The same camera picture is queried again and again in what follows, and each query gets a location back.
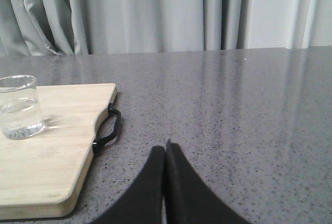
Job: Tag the grey curtain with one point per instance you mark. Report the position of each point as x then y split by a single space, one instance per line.
68 27

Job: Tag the wooden cutting board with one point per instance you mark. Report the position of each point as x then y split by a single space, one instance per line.
42 176

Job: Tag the clear glass beaker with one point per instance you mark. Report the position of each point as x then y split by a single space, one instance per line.
21 114

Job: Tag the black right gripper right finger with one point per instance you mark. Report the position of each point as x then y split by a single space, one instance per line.
187 198

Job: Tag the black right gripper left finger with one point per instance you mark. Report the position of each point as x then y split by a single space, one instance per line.
142 201

